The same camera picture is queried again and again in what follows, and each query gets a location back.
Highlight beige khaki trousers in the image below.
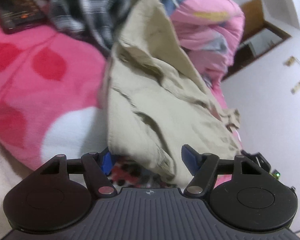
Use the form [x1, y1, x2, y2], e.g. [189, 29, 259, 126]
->
[104, 0, 241, 187]

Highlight black smartphone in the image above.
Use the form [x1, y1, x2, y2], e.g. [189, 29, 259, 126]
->
[0, 0, 46, 34]

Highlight brown wooden cabinet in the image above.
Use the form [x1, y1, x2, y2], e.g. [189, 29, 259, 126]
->
[223, 0, 291, 80]

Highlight pink floral fleece blanket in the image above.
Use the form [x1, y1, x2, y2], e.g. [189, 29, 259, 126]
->
[0, 25, 110, 169]

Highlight black white plaid shirt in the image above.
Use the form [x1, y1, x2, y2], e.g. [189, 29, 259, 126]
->
[47, 0, 147, 53]

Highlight pink patterned quilt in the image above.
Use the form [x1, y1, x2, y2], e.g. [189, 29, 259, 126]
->
[149, 0, 246, 91]

